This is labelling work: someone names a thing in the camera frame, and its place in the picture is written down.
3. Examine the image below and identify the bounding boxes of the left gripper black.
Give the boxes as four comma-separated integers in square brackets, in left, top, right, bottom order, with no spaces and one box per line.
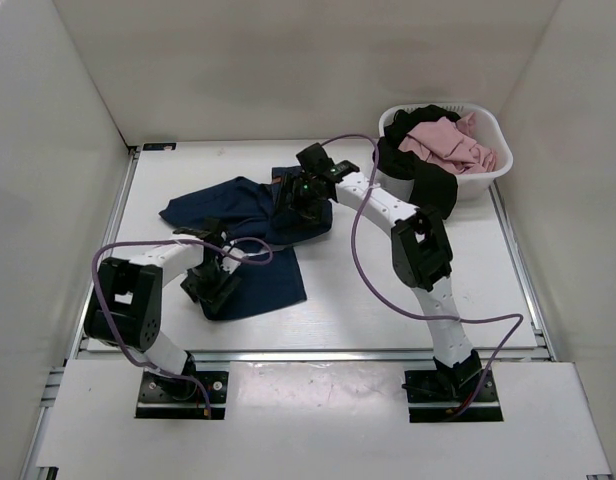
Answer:
[181,260,241,315]

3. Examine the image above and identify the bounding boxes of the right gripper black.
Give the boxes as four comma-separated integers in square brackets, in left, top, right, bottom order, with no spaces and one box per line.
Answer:
[271,171,324,228]

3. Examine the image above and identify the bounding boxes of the dark blue denim trousers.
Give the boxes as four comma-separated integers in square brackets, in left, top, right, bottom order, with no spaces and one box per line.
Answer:
[159,167,333,321]

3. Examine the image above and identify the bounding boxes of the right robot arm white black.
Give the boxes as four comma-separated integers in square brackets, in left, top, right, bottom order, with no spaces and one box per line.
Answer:
[273,143,482,400]

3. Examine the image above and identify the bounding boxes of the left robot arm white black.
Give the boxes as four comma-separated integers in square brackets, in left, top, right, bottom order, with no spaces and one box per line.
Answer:
[84,218,244,400]

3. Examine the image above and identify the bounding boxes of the black garment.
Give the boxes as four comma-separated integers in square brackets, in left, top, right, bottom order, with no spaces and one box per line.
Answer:
[378,105,460,220]

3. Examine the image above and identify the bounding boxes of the pink garment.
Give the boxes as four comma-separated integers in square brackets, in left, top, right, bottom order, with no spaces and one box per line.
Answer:
[398,113,498,175]

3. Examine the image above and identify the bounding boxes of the white plastic laundry basket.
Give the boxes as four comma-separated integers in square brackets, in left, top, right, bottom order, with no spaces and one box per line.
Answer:
[379,102,513,201]

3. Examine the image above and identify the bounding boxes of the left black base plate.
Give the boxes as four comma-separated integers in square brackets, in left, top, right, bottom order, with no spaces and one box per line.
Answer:
[135,370,229,420]

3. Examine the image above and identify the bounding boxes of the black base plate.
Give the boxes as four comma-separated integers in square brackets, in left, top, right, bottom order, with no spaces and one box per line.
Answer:
[135,370,229,420]
[402,370,504,424]

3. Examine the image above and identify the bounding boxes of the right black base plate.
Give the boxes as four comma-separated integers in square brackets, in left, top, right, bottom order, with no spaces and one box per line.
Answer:
[402,370,504,424]

